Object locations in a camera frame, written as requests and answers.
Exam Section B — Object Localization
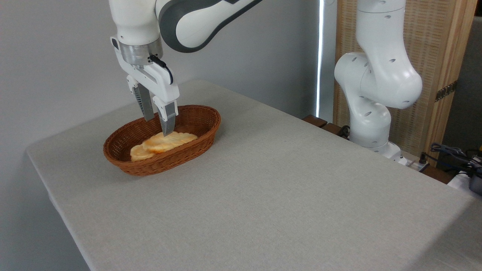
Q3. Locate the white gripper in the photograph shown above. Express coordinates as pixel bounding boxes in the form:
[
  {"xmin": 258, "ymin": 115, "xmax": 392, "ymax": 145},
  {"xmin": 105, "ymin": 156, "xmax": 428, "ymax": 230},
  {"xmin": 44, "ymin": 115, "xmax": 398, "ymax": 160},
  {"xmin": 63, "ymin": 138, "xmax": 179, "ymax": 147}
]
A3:
[{"xmin": 110, "ymin": 35, "xmax": 180, "ymax": 137}]

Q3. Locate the long golden braided bread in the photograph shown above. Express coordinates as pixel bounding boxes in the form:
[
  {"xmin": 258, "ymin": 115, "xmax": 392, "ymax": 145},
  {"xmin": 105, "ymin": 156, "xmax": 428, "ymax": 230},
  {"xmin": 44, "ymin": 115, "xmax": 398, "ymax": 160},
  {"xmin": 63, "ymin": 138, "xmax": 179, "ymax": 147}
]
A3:
[{"xmin": 142, "ymin": 131, "xmax": 198, "ymax": 154}]

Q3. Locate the small pale bread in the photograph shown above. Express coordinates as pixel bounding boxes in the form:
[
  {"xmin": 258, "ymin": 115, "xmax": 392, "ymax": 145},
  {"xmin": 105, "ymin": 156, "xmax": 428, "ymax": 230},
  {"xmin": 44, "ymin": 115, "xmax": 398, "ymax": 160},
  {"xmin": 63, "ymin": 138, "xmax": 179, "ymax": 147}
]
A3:
[{"xmin": 130, "ymin": 144, "xmax": 156, "ymax": 163}]

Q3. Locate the brown woven wicker basket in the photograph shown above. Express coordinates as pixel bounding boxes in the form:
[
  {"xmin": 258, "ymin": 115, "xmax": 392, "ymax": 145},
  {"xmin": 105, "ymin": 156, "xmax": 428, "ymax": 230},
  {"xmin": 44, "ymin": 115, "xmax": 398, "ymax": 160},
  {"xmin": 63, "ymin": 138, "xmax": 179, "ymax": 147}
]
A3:
[{"xmin": 103, "ymin": 105, "xmax": 222, "ymax": 177}]

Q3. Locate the grey fabric tablecloth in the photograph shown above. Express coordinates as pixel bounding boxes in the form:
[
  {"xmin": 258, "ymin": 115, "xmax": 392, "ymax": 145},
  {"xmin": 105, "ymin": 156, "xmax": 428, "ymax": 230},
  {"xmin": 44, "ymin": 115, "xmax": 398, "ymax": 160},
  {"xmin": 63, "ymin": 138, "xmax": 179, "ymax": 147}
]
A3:
[{"xmin": 26, "ymin": 79, "xmax": 482, "ymax": 271}]

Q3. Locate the dark brown wooden block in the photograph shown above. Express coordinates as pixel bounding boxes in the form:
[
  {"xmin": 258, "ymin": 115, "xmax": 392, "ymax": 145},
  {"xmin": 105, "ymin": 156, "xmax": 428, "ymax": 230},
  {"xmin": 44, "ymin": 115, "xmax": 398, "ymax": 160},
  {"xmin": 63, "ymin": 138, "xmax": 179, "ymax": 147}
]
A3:
[
  {"xmin": 320, "ymin": 122, "xmax": 349, "ymax": 139},
  {"xmin": 302, "ymin": 114, "xmax": 328, "ymax": 128}
]

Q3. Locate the wooden woven folding screen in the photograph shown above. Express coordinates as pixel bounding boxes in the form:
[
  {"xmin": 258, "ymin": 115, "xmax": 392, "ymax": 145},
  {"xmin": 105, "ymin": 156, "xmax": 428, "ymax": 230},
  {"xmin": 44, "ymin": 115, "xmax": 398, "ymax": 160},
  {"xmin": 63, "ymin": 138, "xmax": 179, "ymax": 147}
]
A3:
[{"xmin": 333, "ymin": 0, "xmax": 479, "ymax": 168}]

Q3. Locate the metal screen hinge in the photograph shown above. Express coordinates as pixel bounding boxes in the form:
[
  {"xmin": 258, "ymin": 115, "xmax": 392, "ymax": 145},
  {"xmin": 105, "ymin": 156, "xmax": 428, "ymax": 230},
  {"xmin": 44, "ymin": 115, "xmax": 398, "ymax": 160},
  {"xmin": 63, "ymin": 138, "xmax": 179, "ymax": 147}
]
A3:
[{"xmin": 435, "ymin": 80, "xmax": 458, "ymax": 102}]

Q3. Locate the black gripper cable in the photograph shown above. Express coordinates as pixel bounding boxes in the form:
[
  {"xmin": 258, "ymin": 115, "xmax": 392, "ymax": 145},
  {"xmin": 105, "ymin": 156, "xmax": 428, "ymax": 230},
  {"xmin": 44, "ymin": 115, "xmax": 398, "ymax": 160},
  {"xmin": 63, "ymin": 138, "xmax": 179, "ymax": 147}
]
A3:
[{"xmin": 148, "ymin": 54, "xmax": 175, "ymax": 85}]

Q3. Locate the black cable bundle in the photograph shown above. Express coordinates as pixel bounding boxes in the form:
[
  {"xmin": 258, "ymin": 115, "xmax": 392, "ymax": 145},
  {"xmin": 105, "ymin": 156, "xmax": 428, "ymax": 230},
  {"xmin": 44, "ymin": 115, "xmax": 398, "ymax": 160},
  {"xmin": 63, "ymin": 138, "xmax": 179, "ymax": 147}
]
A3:
[{"xmin": 430, "ymin": 143, "xmax": 482, "ymax": 174}]

